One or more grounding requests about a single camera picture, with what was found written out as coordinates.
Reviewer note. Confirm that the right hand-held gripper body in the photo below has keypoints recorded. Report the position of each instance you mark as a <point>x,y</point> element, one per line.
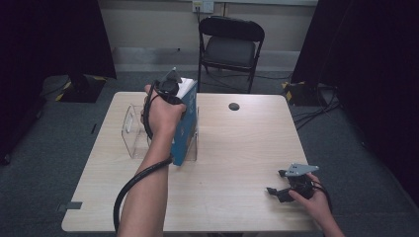
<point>301,184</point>

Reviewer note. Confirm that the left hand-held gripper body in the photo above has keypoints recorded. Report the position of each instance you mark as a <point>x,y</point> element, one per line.
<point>169,86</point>

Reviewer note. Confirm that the blue book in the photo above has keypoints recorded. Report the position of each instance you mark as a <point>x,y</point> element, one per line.
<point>187,131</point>

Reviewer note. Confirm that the clear acrylic book rack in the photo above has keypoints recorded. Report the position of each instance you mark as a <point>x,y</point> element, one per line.
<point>133,141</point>

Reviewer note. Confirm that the person's right hand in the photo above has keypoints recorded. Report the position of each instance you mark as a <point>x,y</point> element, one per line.
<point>318,204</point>

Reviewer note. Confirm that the person's left hand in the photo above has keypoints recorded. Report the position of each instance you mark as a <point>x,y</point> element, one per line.
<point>164,118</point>

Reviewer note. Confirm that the dark round table grommet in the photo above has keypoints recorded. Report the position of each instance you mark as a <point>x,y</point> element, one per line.
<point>234,106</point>

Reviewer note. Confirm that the black folding chair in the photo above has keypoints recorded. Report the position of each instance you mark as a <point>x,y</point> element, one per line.
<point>229,49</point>

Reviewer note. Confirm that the stand base with striped tape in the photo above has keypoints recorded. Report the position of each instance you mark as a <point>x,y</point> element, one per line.
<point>79,89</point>

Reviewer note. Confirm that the black curtain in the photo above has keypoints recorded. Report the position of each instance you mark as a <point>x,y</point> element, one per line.
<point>372,49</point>
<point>42,49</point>

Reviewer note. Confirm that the grey tape strip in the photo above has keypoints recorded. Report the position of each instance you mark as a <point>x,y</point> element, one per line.
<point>70,206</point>

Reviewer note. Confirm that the white wall socket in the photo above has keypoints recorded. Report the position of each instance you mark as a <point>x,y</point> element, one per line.
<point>203,6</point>

